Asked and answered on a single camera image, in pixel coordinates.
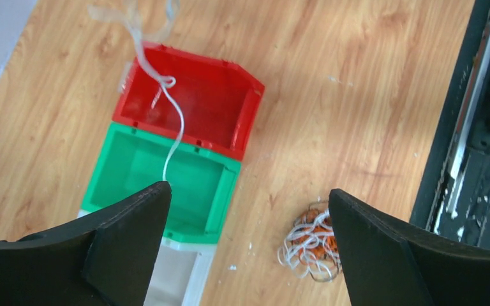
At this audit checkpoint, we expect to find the red plastic bin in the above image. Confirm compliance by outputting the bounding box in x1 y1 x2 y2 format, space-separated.
112 43 265 161

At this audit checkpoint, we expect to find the white plastic bin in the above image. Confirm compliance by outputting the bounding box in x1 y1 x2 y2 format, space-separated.
75 211 217 306

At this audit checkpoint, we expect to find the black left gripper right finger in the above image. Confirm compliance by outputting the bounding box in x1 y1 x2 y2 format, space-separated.
329 189 490 305

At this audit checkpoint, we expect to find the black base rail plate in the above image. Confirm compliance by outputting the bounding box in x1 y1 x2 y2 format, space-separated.
410 1 490 250

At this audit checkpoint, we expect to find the white cable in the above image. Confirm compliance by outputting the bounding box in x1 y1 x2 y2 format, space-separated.
87 0 186 183

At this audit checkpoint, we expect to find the green plastic bin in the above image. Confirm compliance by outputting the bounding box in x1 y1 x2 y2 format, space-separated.
80 123 241 244

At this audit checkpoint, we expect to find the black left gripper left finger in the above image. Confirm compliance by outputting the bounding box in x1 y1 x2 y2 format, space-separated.
0 182 172 305

